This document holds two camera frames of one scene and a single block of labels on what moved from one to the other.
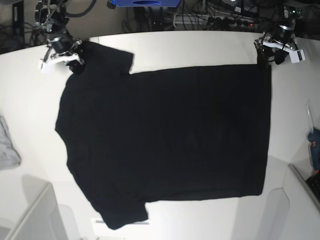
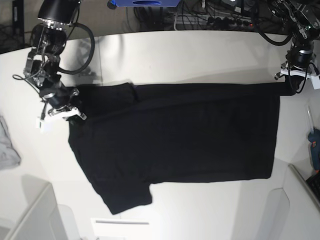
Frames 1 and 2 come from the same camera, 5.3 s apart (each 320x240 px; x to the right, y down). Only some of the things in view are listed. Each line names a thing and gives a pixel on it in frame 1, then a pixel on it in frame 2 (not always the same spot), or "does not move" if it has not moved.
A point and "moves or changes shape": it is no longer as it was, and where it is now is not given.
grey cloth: [9, 158] does not move
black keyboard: [314, 182] does not move
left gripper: [65, 49] to [61, 96]
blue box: [129, 3] does not move
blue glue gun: [314, 139] does not move
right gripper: [281, 38] to [301, 61]
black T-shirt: [162, 135] moves or changes shape
